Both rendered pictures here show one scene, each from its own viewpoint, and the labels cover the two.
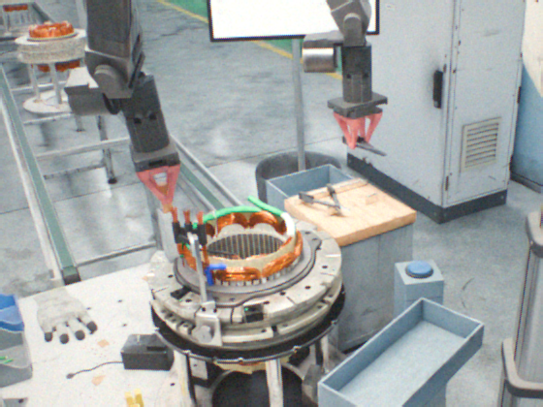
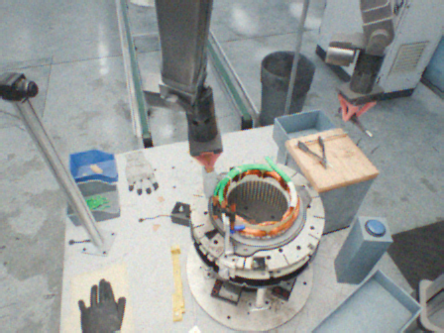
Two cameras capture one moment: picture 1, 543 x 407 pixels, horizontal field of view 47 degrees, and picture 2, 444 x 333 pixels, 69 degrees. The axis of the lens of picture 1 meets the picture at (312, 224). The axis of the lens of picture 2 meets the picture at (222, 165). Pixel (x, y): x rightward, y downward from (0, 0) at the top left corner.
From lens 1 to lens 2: 0.45 m
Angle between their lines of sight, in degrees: 21
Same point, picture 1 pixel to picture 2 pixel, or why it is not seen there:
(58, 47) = not seen: outside the picture
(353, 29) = (379, 44)
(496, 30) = not seen: outside the picture
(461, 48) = not seen: outside the picture
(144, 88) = (204, 102)
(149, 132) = (203, 130)
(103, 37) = (174, 79)
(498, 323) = (388, 179)
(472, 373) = (367, 210)
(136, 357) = (178, 219)
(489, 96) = (425, 26)
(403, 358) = (357, 314)
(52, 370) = (131, 213)
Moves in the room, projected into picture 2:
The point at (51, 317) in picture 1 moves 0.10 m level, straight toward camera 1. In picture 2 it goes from (133, 174) to (136, 194)
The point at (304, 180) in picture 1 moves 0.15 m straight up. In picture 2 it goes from (300, 118) to (309, 79)
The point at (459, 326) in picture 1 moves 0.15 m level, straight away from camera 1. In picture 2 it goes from (401, 297) to (408, 241)
